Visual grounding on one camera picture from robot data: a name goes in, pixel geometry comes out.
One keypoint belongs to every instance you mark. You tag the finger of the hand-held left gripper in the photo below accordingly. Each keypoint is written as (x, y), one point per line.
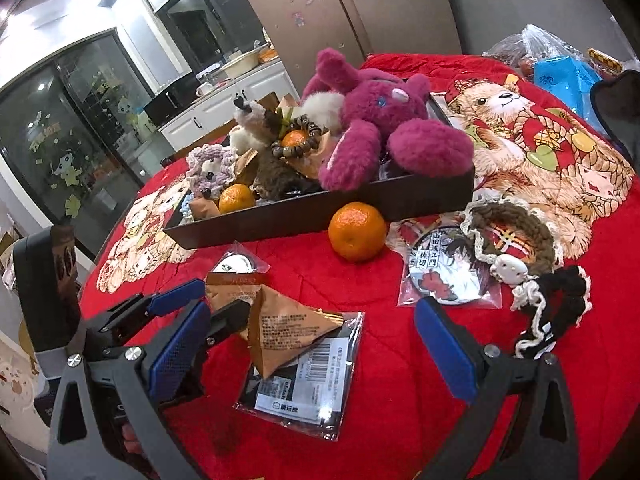
(175, 294)
(227, 322)

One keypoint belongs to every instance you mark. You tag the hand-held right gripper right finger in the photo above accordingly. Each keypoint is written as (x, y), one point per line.
(445, 350)

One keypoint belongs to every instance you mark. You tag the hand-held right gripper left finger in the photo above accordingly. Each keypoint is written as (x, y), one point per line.
(175, 357)

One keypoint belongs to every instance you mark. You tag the brown packet orange stripe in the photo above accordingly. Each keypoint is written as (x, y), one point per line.
(235, 290)

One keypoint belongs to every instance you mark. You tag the brown triangular snack packet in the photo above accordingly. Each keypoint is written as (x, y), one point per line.
(290, 330)

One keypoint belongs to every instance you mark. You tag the black shallow box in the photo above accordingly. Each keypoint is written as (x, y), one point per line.
(300, 220)

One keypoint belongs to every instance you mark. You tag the person's left hand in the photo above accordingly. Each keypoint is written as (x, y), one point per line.
(131, 442)

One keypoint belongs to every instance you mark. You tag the red printed blanket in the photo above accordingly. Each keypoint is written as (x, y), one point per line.
(400, 385)

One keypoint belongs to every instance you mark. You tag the cartoon badge in packet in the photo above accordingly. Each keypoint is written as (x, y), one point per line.
(445, 270)

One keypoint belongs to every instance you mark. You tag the black packet barcode label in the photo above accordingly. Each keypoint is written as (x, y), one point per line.
(312, 380)

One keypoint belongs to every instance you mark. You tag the mandarin orange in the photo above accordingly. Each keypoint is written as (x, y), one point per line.
(357, 232)
(295, 141)
(237, 199)

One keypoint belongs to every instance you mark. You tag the black crochet lace accessory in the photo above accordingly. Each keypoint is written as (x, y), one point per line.
(560, 300)

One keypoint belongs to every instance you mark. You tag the brown crochet plaid accessory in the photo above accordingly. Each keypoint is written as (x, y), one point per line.
(515, 240)

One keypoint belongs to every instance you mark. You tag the pastel crochet doll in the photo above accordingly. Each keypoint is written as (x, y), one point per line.
(210, 167)

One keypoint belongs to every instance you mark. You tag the dark brown plush toy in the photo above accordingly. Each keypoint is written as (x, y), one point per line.
(282, 175)

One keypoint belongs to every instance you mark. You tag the white kitchen cabinet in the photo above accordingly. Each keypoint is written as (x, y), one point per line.
(200, 120)

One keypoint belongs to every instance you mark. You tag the glass sliding door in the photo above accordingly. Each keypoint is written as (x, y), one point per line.
(40, 160)

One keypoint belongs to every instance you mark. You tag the white plush toy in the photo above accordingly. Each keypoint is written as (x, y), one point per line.
(252, 120)

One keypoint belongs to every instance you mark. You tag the black microwave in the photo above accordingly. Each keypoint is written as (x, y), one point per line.
(165, 102)

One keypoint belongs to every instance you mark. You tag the white mug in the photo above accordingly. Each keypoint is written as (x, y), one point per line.
(204, 89)

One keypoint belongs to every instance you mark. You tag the purple plush toy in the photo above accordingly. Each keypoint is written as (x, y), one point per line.
(400, 125)

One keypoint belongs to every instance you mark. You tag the cream plush toy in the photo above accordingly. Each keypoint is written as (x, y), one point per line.
(322, 110)

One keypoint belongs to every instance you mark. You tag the cream bowl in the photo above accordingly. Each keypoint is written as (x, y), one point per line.
(240, 63)

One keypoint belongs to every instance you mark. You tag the dark kitchen window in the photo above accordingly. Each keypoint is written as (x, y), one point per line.
(200, 25)

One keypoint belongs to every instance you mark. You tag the blue plastic bag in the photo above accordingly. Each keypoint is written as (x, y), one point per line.
(565, 85)

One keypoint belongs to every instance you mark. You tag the dark cloth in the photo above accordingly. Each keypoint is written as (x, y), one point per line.
(620, 105)

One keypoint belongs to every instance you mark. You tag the clear plastic bag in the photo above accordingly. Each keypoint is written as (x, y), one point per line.
(555, 45)

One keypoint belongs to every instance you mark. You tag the yellow striped box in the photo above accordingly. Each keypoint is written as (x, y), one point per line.
(605, 60)

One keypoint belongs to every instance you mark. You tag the silver refrigerator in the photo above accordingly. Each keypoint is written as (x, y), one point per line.
(350, 10)

